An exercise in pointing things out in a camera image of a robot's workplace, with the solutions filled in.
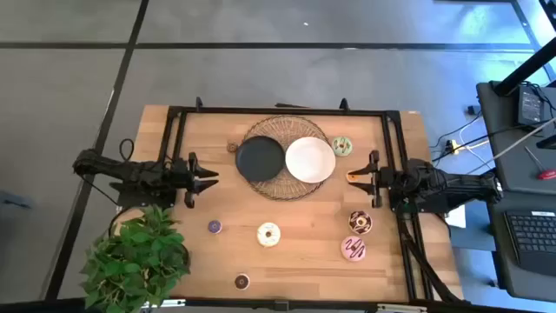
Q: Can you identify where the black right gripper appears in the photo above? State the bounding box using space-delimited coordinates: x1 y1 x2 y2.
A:
347 150 410 209

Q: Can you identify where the grey furniture foot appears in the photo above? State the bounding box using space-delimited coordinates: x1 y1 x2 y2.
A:
0 190 34 210

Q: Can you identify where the white round plate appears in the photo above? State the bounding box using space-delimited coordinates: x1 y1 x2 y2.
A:
285 137 337 184

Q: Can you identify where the red-handled screwdriver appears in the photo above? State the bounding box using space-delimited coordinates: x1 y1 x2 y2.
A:
523 145 556 181

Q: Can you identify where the white paper sheet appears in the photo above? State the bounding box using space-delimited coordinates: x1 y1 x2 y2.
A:
445 203 467 230

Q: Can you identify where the silver metal bracket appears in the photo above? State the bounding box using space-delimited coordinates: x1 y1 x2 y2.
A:
142 298 187 309
376 303 429 313

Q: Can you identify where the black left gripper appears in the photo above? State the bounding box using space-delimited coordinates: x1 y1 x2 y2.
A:
171 151 220 209

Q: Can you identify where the black power supply box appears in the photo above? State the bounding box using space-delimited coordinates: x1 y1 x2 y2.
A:
517 84 545 127

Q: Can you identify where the round woven straw placemat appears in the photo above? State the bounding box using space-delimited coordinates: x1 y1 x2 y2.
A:
242 114 331 202

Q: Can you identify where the white cable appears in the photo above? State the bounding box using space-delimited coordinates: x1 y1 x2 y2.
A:
459 116 556 176

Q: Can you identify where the dark grey keyboard tray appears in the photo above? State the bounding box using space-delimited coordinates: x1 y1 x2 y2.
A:
485 190 556 303

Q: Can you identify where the black round plate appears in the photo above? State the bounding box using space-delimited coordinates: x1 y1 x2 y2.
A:
235 135 287 183

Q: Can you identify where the black aluminium table frame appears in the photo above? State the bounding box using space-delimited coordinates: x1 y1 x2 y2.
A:
156 105 468 305

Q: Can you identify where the dark grey side desk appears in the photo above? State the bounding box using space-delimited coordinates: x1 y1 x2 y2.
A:
476 80 556 196

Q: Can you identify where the green leafy potted plant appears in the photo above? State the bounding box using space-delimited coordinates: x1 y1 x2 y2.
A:
80 204 191 313

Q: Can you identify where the white donut blue drizzle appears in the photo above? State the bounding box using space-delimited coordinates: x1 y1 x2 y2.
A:
256 222 281 248

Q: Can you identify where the black keyboard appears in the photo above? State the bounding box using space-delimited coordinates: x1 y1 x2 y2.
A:
503 210 556 277

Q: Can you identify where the black stand bar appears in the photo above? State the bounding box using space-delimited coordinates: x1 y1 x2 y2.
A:
538 0 556 31

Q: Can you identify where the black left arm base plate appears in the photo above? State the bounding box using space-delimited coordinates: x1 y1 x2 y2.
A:
109 180 179 209

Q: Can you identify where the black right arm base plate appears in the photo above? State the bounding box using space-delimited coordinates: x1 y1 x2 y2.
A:
388 190 449 215

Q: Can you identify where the green donut chocolate drizzle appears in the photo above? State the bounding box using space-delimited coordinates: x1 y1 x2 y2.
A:
332 136 354 157

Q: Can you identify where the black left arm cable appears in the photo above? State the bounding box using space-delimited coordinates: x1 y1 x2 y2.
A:
118 137 136 163

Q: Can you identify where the black diagonal pole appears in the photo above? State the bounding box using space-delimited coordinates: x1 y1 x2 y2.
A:
493 37 556 97

